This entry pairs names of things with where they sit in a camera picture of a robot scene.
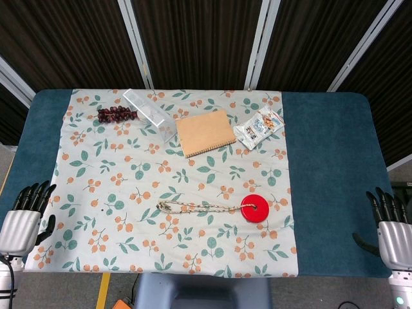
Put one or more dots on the orange floor object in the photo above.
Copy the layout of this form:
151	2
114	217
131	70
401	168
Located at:
122	304

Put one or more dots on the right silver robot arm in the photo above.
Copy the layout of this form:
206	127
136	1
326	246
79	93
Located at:
402	289

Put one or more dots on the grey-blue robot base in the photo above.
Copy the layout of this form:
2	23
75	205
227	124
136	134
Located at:
199	293

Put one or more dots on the brown spiral notebook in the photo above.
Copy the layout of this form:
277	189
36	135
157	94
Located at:
206	132

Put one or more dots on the white snack packet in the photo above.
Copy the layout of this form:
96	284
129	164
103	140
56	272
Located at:
257	128

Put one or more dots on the white partition frame post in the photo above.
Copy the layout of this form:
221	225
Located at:
260	48
363	48
16	85
136	48

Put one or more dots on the dark red grape bunch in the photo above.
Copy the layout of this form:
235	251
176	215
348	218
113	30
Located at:
117	114

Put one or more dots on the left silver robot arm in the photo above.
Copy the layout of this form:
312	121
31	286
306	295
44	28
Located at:
6	283

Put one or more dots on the blue velvet table cover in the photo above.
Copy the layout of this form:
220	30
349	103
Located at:
331	180

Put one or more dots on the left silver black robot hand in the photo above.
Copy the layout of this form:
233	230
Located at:
17	225

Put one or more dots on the floral leaf berry tablecloth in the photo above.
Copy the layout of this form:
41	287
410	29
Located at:
154	180

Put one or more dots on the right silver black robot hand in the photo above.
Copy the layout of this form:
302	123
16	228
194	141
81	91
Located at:
396	238

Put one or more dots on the red disc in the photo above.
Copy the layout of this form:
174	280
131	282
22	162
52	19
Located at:
260	212

